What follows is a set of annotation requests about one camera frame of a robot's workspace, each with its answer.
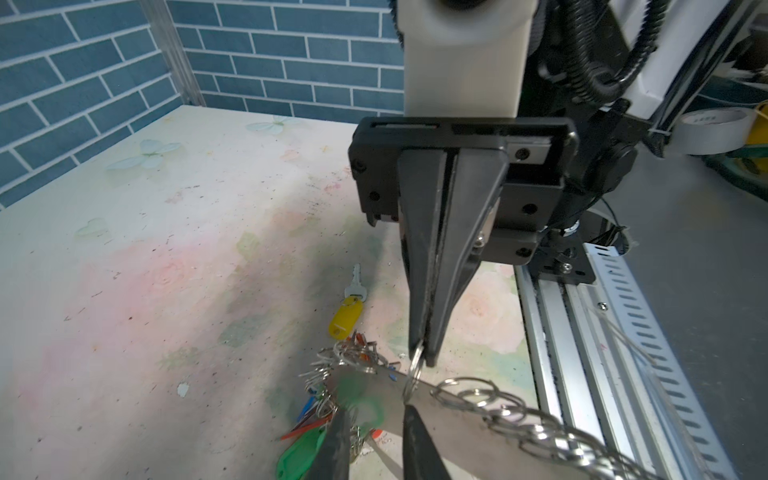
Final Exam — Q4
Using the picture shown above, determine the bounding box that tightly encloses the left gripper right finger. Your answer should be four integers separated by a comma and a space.
402, 404, 450, 480

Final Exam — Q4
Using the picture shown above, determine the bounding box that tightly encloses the white tape roll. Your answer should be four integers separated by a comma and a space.
669, 107, 756, 156

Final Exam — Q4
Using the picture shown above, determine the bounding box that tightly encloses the right corner aluminium post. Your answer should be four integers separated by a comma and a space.
139, 0, 206, 107

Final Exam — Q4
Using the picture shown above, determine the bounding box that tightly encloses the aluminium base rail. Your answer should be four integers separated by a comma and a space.
515, 244, 737, 479

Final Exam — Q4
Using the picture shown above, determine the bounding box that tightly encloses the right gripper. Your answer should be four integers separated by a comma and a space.
348, 117, 578, 367

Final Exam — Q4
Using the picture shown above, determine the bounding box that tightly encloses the yellow tagged key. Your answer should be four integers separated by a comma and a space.
328, 264, 368, 340

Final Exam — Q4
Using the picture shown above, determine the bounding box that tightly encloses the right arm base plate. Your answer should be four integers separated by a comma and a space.
528, 210, 630, 285

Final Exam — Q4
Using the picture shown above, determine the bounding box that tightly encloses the bunch of coloured key tags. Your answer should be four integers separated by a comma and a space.
276, 331, 398, 479

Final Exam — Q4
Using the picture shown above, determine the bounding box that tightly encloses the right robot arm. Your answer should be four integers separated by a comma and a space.
348, 1, 757, 367

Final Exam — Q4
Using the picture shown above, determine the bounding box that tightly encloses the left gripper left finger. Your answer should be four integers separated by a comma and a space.
305, 408, 351, 480

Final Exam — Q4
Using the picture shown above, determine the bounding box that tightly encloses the large keyring with chain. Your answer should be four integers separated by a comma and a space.
331, 367, 655, 479

